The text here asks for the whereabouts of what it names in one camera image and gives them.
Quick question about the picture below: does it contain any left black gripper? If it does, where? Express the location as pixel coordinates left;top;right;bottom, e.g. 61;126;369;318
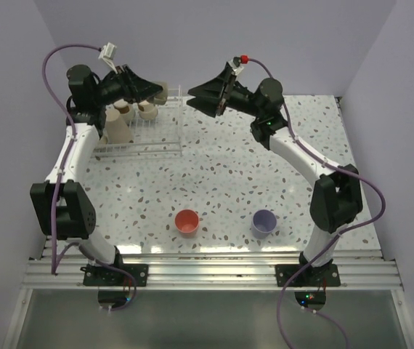
92;64;162;107

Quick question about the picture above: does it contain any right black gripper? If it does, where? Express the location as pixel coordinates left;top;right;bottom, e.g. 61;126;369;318
187;66;264;118

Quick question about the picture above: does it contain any small olive mug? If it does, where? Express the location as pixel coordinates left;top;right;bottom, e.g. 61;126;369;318
153;81;169;105

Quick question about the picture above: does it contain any beige tall cup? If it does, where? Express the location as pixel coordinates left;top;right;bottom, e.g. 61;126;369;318
105;109;134;144

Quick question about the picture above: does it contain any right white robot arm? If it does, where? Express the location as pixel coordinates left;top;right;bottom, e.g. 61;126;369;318
187;55;363;286

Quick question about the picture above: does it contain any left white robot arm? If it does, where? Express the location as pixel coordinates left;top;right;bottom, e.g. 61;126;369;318
30;65;163;286

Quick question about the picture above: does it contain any red cup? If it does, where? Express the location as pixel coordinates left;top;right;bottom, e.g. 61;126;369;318
174;209;200;238

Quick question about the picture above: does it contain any purple cup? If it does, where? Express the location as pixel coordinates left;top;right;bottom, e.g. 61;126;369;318
251;209;277;239

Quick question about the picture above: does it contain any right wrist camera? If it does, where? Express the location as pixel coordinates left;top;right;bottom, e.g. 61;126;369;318
228;55;249;76

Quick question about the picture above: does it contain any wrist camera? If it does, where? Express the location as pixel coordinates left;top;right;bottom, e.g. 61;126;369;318
228;55;249;76
98;42;118;73

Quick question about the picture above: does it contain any white wire dish rack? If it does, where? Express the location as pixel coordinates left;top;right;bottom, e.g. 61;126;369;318
93;87;184;159

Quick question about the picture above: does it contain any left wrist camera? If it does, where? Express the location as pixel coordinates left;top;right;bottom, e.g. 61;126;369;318
98;42;118;73

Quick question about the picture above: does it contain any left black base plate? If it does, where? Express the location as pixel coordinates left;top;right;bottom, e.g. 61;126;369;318
80;264;149;287

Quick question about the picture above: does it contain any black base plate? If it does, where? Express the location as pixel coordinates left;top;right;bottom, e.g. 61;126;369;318
275;263;341;287
80;264;149;287

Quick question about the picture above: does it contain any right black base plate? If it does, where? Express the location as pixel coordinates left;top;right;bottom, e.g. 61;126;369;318
275;263;341;287

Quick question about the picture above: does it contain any aluminium rail frame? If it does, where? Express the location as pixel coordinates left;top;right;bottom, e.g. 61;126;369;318
3;226;414;348

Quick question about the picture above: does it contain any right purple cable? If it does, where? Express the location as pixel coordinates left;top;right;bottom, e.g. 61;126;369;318
246;57;386;349

